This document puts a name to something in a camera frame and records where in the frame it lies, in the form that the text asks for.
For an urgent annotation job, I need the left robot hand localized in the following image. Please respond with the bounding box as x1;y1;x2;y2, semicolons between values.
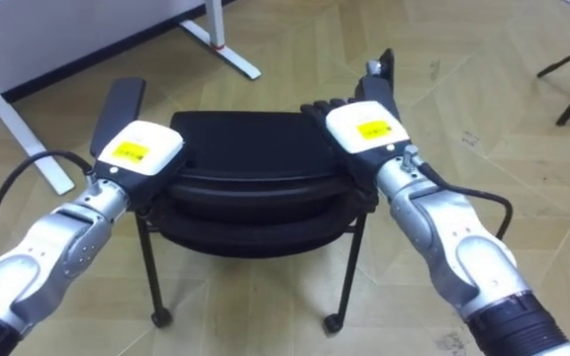
92;119;190;212

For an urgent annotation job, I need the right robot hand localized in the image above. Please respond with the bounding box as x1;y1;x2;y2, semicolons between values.
300;98;413;194

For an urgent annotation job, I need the black office chair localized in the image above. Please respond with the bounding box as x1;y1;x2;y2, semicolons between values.
88;47;402;334

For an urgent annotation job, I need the white desk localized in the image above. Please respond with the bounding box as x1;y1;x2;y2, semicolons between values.
0;0;262;196

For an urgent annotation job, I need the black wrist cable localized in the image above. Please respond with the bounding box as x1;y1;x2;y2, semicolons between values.
416;160;515;241
0;149;97;269

